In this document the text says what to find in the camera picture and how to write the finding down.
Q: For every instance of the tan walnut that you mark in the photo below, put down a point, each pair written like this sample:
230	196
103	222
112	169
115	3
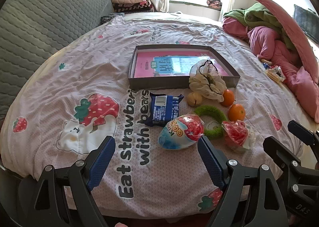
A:
194	99

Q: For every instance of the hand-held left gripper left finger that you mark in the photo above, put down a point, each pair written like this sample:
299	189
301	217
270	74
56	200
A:
101	164

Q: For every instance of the orange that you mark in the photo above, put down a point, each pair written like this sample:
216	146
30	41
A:
228	98
236	113

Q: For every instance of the strawberry print bed sheet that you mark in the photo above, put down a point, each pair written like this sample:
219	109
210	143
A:
87	79

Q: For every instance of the small snack wrappers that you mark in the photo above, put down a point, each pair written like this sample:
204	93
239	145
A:
279	73

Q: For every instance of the grey quilted headboard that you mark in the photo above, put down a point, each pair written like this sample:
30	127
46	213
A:
37	29

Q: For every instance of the grey shallow cardboard box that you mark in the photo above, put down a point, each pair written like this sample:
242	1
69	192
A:
159	83

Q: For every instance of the blue biscuit packet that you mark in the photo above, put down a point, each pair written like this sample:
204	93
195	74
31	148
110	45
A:
162	112

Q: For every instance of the black television screen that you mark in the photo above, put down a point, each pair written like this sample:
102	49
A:
306	22

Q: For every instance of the pink folded blanket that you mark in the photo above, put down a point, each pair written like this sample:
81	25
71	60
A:
127	0

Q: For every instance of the floral cloth bundle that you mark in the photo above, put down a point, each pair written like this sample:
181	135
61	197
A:
214	3

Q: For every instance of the small blue snack packet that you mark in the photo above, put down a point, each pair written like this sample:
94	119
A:
268	66

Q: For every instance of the egg-shaped candy packet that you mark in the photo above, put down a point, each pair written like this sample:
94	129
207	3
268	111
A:
235	134
179	134

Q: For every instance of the yellow wafer packet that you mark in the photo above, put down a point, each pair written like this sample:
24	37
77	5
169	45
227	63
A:
271	73
267	61

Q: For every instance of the pink duvet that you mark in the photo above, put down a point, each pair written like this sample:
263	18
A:
274	49

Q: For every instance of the green quilted blanket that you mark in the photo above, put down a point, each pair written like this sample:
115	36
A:
259	17

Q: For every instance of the dark checkered folded blanket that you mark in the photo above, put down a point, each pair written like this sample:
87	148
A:
132	7

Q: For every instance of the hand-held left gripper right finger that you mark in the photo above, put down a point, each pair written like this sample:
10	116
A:
210	162

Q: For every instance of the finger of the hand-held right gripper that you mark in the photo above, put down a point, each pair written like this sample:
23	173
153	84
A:
279	153
300	132

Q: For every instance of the large pink cushion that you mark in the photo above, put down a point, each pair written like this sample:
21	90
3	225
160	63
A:
286	17

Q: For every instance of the blue knitted cloth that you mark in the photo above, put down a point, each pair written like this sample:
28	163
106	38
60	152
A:
109	18

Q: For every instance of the pink children's book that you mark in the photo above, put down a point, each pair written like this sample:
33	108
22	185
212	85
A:
144	64

